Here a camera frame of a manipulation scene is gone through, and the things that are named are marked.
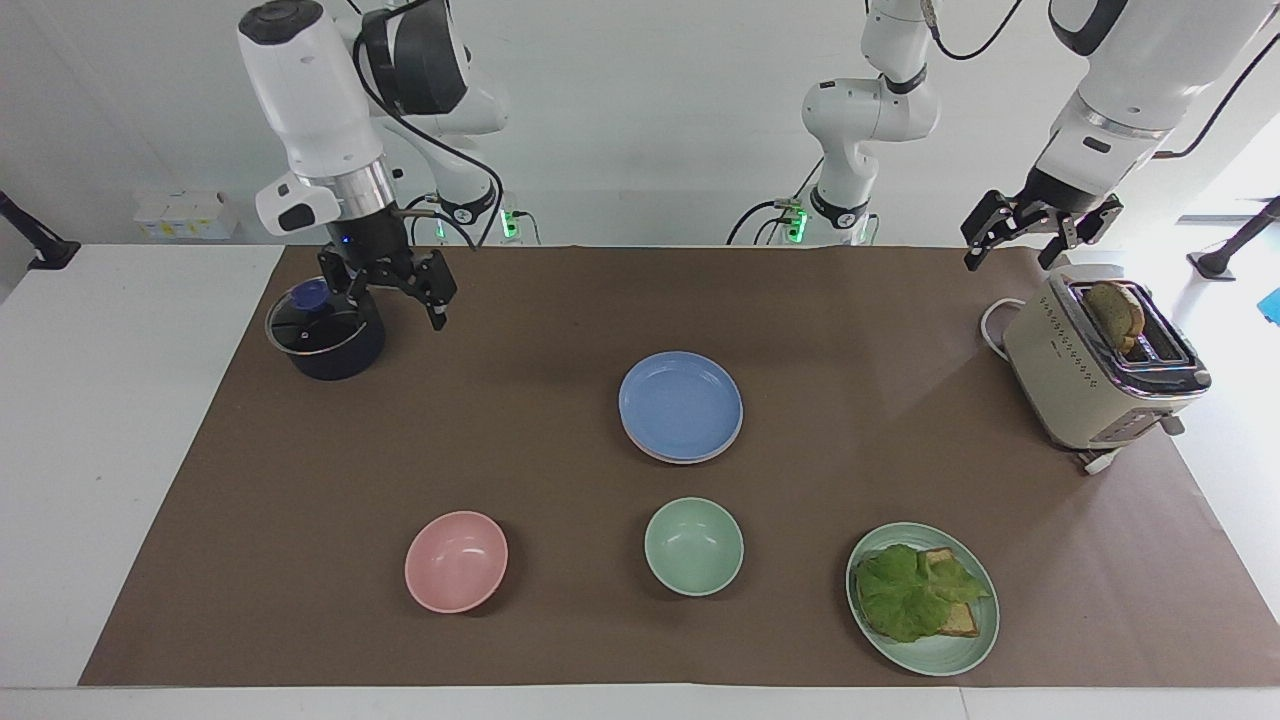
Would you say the pink bowl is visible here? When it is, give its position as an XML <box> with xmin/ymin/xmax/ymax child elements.
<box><xmin>404</xmin><ymin>511</ymin><xmax>509</xmax><ymax>614</ymax></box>

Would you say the black cable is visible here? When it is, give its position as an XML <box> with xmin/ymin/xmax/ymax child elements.
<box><xmin>926</xmin><ymin>0</ymin><xmax>1029</xmax><ymax>63</ymax></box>
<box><xmin>348</xmin><ymin>0</ymin><xmax>507</xmax><ymax>251</ymax></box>
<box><xmin>726</xmin><ymin>155</ymin><xmax>827</xmax><ymax>247</ymax></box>
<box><xmin>1150</xmin><ymin>30</ymin><xmax>1280</xmax><ymax>162</ymax></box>

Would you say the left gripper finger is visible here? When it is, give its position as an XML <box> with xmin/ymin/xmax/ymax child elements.
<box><xmin>961</xmin><ymin>188</ymin><xmax>1043</xmax><ymax>274</ymax></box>
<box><xmin>1037</xmin><ymin>193</ymin><xmax>1125</xmax><ymax>272</ymax></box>

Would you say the green bowl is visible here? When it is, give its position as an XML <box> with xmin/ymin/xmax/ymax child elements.
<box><xmin>644</xmin><ymin>497</ymin><xmax>745</xmax><ymax>598</ymax></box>

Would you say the glass lid with blue knob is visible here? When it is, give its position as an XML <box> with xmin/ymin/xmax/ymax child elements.
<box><xmin>266</xmin><ymin>279</ymin><xmax>365</xmax><ymax>357</ymax></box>

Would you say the toasted bread slice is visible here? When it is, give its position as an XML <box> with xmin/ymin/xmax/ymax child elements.
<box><xmin>920</xmin><ymin>546</ymin><xmax>982</xmax><ymax>639</ymax></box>

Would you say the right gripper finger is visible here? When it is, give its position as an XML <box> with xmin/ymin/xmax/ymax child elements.
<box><xmin>317</xmin><ymin>248</ymin><xmax>377</xmax><ymax>331</ymax></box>
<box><xmin>392</xmin><ymin>250</ymin><xmax>459</xmax><ymax>332</ymax></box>

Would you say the white box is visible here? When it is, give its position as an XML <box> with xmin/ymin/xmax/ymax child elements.
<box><xmin>133</xmin><ymin>189</ymin><xmax>239</xmax><ymax>242</ymax></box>

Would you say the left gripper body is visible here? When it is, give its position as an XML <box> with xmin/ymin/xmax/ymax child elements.
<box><xmin>1020</xmin><ymin>167</ymin><xmax>1103</xmax><ymax>219</ymax></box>

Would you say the green plate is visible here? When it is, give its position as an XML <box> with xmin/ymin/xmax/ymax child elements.
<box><xmin>846</xmin><ymin>522</ymin><xmax>1001</xmax><ymax>678</ymax></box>

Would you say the green lettuce leaf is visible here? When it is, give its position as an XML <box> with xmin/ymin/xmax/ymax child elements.
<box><xmin>854</xmin><ymin>543</ymin><xmax>992</xmax><ymax>644</ymax></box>

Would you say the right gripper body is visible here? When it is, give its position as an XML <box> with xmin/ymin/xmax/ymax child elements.
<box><xmin>342</xmin><ymin>203</ymin><xmax>415</xmax><ymax>286</ymax></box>

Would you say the black stand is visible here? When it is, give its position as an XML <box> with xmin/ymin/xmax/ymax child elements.
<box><xmin>1187</xmin><ymin>194</ymin><xmax>1280</xmax><ymax>282</ymax></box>
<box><xmin>0</xmin><ymin>189</ymin><xmax>82</xmax><ymax>272</ymax></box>

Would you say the dark blue pot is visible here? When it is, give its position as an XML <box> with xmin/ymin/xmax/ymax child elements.
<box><xmin>265</xmin><ymin>285</ymin><xmax>387</xmax><ymax>382</ymax></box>

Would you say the blue plate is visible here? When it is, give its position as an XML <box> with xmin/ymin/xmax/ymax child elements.
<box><xmin>618</xmin><ymin>351</ymin><xmax>744</xmax><ymax>462</ymax></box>

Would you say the white toaster cable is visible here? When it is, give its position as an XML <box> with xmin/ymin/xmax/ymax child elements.
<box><xmin>979</xmin><ymin>296</ymin><xmax>1028</xmax><ymax>358</ymax></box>

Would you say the beige toaster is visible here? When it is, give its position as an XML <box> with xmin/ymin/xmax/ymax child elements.
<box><xmin>1002</xmin><ymin>264</ymin><xmax>1214</xmax><ymax>477</ymax></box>

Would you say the toast slice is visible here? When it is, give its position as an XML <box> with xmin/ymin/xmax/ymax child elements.
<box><xmin>1084</xmin><ymin>281</ymin><xmax>1148</xmax><ymax>354</ymax></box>

